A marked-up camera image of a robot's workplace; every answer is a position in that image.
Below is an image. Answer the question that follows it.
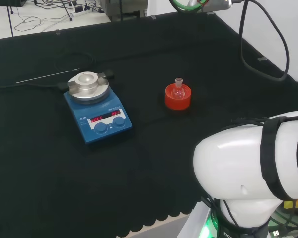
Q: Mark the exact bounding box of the green cable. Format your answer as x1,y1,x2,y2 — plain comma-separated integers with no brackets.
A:
170,0,206,12

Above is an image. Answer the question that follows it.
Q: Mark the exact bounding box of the heater with blue base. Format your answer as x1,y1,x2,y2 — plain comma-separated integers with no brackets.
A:
57,70,134,144

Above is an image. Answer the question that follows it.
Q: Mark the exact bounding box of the yellow stop button box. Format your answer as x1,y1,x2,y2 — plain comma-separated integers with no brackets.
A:
284,199,298,212

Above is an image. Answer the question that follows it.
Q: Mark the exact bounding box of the grey cabinet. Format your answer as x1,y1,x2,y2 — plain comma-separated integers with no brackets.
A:
106,0,149,22

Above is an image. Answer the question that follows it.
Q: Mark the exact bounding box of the black bench cloth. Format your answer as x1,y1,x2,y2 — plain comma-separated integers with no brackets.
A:
0,11,298,238

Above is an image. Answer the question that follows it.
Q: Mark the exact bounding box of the white power strip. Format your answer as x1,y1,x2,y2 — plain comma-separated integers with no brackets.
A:
72,8,92,17

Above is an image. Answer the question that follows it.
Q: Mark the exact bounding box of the black tripod leg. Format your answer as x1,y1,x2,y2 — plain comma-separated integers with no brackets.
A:
61,0,74,21

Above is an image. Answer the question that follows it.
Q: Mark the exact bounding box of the thin metal probe rod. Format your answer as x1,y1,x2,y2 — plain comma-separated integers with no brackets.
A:
16,68,80,84

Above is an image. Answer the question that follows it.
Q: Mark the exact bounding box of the thick black cable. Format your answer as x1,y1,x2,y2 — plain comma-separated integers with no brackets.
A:
239,0,290,80

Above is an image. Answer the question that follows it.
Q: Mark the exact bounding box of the black thin pole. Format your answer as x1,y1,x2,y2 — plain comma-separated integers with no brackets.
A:
6,5,14,38

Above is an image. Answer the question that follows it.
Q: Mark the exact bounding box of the red-orange flask ring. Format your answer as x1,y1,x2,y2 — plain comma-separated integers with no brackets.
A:
164,83,192,111

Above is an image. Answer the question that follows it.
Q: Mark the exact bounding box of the clear round-bottom flask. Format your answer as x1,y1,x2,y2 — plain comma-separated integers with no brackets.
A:
172,77,185,99

